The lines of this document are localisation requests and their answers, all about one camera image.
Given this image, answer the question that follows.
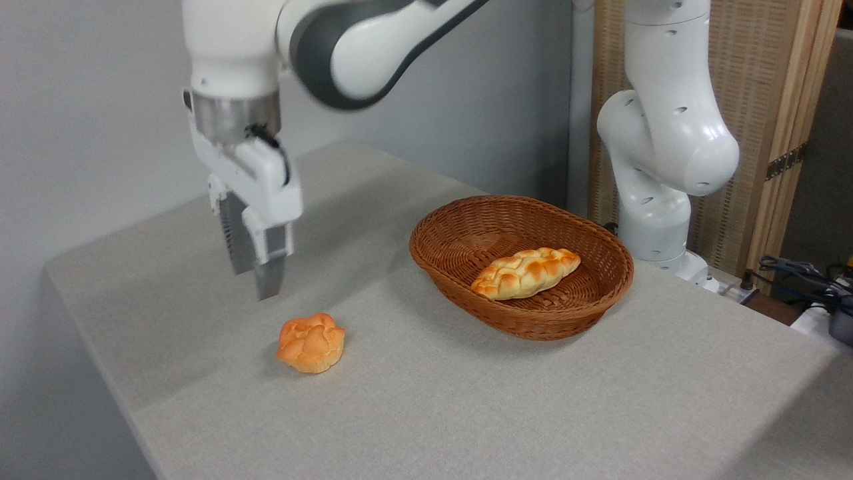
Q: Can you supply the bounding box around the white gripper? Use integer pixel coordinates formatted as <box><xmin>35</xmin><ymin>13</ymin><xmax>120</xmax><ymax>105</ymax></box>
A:
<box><xmin>188</xmin><ymin>110</ymin><xmax>305</xmax><ymax>301</ymax></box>

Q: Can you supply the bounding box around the round orange bread roll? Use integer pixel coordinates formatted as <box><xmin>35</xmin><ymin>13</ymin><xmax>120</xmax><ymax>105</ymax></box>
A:
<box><xmin>276</xmin><ymin>313</ymin><xmax>347</xmax><ymax>375</ymax></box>

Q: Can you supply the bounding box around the long braided bread loaf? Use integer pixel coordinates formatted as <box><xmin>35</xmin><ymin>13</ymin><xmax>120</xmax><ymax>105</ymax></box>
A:
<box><xmin>470</xmin><ymin>247</ymin><xmax>582</xmax><ymax>301</ymax></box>

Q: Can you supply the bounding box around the brown wicker basket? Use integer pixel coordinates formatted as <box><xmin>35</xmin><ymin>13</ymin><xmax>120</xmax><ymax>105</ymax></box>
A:
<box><xmin>409</xmin><ymin>195</ymin><xmax>635</xmax><ymax>342</ymax></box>

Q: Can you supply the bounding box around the metal screen hinge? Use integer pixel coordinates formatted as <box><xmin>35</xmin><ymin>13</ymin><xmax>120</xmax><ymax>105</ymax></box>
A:
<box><xmin>764</xmin><ymin>143</ymin><xmax>808</xmax><ymax>181</ymax></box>

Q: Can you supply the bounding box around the white sheet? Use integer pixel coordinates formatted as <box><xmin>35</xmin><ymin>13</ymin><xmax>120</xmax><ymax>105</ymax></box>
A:
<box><xmin>790</xmin><ymin>302</ymin><xmax>834</xmax><ymax>336</ymax></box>

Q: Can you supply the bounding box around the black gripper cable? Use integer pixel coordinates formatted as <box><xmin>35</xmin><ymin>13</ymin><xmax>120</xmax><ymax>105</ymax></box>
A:
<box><xmin>245</xmin><ymin>123</ymin><xmax>293</xmax><ymax>187</ymax></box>

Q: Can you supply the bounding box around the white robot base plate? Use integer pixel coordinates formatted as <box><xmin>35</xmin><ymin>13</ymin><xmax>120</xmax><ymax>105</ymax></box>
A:
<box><xmin>693</xmin><ymin>265</ymin><xmax>760</xmax><ymax>305</ymax></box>

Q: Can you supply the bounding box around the black cable bundle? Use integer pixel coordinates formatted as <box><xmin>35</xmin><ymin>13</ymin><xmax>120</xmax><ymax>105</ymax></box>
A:
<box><xmin>746</xmin><ymin>255</ymin><xmax>853</xmax><ymax>315</ymax></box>

